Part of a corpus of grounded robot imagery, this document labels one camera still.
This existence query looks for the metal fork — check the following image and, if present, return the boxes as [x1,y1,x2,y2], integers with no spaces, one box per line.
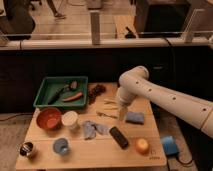
[96,112,118,119]

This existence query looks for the black remote control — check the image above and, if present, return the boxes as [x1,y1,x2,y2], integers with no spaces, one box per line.
[109,127,129,149]

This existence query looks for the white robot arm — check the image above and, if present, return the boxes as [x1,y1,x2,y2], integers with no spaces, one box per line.
[116,66,213,138]

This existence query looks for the white paper cup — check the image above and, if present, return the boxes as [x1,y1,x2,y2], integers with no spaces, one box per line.
[62,111,78,130]

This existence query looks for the blue sponge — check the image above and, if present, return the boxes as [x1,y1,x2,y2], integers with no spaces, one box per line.
[126,112,144,124]

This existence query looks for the dark red grapes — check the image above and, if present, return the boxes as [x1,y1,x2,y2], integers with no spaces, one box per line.
[88,84,106,104]

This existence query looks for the crumpled blue cloth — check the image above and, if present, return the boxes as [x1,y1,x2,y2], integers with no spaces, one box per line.
[82,121,108,140]

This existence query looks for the wooden table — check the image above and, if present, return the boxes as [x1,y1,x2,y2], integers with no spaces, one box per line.
[15,83,166,171]

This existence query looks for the orange fruit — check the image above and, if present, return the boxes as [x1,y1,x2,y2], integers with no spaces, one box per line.
[135,138,149,154]

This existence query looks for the red chili pepper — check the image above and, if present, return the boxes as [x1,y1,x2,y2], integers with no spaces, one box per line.
[62,92,83,102]

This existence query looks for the green plastic tray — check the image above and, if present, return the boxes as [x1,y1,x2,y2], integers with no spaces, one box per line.
[34,76,88,110]

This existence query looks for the blue mug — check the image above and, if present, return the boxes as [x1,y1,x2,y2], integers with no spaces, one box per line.
[53,138,69,156]

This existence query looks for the orange bowl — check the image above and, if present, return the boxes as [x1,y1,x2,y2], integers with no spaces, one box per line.
[36,107,61,130]

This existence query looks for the black office chair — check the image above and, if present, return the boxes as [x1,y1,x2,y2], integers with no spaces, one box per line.
[0,0,36,40]

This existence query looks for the black handled brush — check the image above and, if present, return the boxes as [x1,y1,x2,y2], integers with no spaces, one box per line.
[48,81,78,104]

